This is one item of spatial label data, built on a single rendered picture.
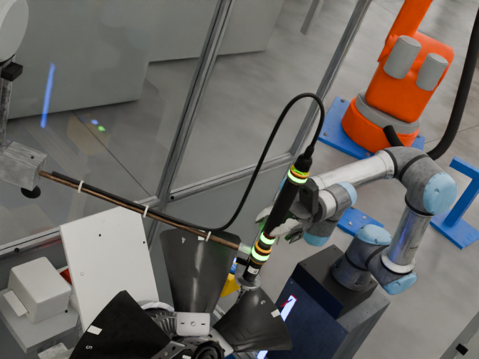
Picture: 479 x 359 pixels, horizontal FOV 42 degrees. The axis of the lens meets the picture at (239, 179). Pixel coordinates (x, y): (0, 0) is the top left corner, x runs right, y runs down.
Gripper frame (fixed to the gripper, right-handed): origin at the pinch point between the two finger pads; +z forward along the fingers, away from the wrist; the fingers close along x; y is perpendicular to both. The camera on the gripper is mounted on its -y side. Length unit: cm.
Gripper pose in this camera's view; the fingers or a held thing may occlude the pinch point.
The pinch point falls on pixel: (266, 224)
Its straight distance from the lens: 146.4
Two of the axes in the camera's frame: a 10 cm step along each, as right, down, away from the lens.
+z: -6.8, 2.4, -7.0
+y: -3.1, 7.7, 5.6
